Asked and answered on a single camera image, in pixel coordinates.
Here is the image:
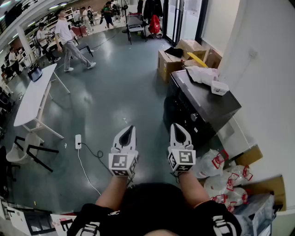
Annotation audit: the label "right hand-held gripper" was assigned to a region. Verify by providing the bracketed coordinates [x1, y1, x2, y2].
[167, 124, 196, 172]

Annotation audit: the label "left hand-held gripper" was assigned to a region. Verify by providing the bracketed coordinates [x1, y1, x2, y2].
[108, 125, 140, 178]

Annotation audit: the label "person's left forearm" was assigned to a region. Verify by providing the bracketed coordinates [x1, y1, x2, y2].
[95, 176, 129, 212]

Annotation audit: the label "person's right forearm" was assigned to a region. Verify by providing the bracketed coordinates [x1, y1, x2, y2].
[177, 171, 210, 208]

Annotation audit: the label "brown cardboard piece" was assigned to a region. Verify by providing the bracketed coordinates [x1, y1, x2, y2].
[234, 144, 263, 166]

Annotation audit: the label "pile of red-print clear bags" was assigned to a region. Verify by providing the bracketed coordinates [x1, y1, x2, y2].
[193, 148, 254, 212]

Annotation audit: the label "white plastic container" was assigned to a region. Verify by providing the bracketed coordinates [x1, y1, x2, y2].
[211, 80, 230, 96]

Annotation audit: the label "white plastic bag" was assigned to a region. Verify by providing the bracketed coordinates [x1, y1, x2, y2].
[185, 65, 219, 86]

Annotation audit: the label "person's black shirt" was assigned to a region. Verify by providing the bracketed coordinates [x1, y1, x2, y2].
[66, 183, 242, 236]

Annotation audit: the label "low cardboard box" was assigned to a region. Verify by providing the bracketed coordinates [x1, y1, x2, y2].
[158, 49, 185, 83]

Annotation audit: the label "yellow plastic lid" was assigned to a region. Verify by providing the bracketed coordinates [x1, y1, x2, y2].
[186, 52, 209, 68]

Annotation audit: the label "flat leaning cardboard box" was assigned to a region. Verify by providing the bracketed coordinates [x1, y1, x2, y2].
[205, 47, 223, 69]

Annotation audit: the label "black cloth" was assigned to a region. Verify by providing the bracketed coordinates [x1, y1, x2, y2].
[164, 47, 184, 58]

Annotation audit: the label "tall cardboard box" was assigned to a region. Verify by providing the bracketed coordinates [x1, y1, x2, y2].
[176, 38, 207, 61]

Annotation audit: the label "white table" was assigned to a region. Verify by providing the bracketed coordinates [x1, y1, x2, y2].
[13, 63, 71, 140]

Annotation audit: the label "black bench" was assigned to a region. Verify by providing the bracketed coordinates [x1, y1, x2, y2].
[75, 43, 94, 58]

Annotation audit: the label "clear plastic-wrapped package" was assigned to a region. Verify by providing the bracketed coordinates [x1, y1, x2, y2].
[234, 193, 275, 236]

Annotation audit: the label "white chair black legs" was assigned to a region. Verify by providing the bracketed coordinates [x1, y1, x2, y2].
[6, 132, 59, 173]

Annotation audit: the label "dark blue bag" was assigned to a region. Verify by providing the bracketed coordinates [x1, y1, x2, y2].
[27, 65, 43, 82]

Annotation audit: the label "red bag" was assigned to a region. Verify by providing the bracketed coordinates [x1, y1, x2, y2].
[148, 15, 161, 35]

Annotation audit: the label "grey chair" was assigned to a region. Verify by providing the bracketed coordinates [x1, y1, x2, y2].
[126, 16, 148, 45]

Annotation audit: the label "red chair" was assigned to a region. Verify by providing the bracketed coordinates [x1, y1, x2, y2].
[71, 25, 88, 39]

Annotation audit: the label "black-framed glass door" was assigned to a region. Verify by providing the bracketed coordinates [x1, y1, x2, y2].
[162, 0, 209, 47]

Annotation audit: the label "white roller blind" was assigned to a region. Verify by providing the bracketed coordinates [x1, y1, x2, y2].
[201, 0, 240, 55]

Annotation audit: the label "printed paper sheets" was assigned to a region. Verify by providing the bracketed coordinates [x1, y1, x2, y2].
[0, 200, 77, 236]

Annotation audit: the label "black standing fan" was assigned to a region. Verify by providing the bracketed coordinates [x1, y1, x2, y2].
[121, 0, 130, 33]

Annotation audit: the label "hanging black coats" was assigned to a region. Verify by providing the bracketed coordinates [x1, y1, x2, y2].
[137, 0, 164, 21]

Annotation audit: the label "black cable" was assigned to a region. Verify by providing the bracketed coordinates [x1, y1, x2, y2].
[79, 142, 111, 172]

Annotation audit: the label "white cable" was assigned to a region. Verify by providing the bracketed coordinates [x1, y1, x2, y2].
[77, 148, 102, 196]

